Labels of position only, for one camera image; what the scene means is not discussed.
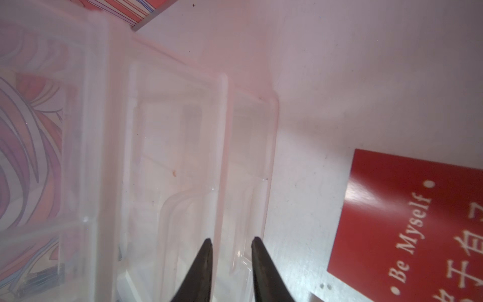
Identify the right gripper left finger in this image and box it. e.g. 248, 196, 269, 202
171, 239, 213, 302

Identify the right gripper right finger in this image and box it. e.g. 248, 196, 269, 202
252, 237, 294, 302

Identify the red postcard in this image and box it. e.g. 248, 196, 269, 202
328, 150, 482, 301

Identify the white plastic drawer organizer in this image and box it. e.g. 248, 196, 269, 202
1, 1, 134, 301

